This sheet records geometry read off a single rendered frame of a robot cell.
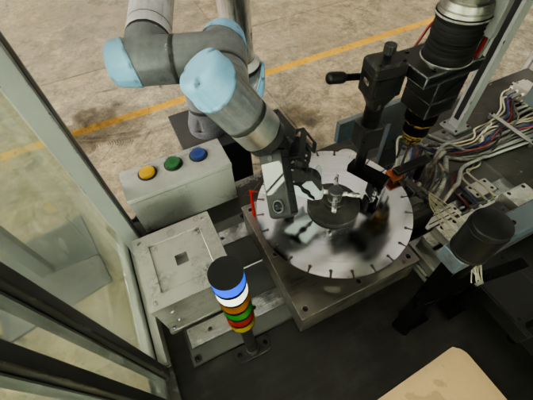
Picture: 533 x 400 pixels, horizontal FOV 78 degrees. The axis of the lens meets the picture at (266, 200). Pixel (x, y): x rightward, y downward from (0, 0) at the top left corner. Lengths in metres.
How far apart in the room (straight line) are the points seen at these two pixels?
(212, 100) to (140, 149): 1.95
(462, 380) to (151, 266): 0.68
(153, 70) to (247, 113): 0.17
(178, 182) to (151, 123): 1.72
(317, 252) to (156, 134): 1.95
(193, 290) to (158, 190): 0.29
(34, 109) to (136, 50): 0.17
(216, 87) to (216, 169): 0.44
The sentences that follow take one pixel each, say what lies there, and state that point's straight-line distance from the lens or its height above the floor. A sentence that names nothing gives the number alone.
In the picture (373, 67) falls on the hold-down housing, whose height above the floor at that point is 1.25.
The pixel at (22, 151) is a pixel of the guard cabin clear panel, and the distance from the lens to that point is 0.58.
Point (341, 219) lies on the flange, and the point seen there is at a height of 0.96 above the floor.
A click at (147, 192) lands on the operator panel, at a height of 0.90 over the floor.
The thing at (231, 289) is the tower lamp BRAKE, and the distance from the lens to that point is 0.41.
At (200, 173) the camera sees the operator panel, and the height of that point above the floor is 0.90.
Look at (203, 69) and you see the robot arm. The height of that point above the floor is 1.30.
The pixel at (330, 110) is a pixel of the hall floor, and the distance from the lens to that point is 2.48.
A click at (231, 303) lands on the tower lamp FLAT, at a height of 1.11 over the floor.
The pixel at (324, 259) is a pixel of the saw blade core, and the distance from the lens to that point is 0.65.
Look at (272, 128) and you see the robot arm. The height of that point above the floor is 1.19.
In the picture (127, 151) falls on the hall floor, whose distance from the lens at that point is 2.42.
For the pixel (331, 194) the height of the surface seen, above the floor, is 1.00.
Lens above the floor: 1.53
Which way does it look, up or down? 53 degrees down
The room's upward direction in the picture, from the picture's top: 5 degrees counter-clockwise
